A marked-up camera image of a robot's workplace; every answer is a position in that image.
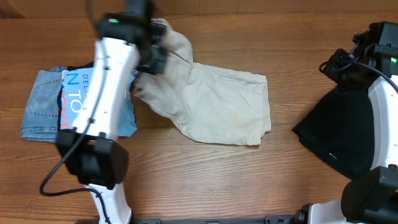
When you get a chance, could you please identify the beige khaki shorts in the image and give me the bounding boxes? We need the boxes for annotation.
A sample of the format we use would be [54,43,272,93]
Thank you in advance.
[134,19,271,146]

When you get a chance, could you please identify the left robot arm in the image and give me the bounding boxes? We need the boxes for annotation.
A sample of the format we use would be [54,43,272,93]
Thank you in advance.
[48,0,168,223]

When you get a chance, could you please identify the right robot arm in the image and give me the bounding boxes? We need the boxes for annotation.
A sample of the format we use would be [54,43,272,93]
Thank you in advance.
[289,21,397,223]

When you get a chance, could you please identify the folded light blue t-shirt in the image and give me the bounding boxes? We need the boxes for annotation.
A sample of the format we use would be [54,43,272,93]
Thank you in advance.
[58,68,137,137]

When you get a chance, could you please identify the folded blue denim jeans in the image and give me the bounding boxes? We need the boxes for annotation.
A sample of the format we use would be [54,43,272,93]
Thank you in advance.
[21,66,65,142]

